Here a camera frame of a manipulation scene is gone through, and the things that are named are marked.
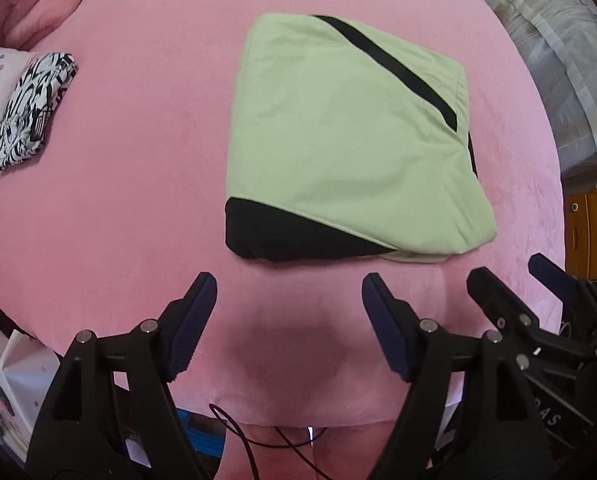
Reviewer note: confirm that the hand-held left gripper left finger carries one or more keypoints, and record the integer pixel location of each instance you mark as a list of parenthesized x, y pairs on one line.
[(193, 330)]

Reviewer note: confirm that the pink folded quilt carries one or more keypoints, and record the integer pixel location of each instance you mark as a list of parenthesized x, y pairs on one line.
[(33, 15)]

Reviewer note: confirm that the pink bed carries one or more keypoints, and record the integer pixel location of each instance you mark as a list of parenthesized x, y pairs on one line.
[(128, 185)]

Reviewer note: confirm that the green and black hooded jacket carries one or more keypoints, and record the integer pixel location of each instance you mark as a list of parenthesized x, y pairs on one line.
[(338, 135)]

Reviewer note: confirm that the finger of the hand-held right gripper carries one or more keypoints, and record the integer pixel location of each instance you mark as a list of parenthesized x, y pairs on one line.
[(503, 305), (553, 277)]

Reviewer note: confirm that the blue plastic object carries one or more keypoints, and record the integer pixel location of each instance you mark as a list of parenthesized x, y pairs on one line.
[(203, 440)]

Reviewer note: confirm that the grey lace furniture cover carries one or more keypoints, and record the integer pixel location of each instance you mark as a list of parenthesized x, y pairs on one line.
[(553, 35)]

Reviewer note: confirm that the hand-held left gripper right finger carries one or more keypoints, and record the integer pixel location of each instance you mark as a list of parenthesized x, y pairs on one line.
[(388, 330)]

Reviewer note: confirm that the wooden drawer cabinet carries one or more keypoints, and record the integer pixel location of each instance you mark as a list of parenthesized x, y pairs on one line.
[(593, 230)]

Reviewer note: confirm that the black and white printed cloth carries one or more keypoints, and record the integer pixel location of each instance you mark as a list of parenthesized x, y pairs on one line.
[(28, 105)]

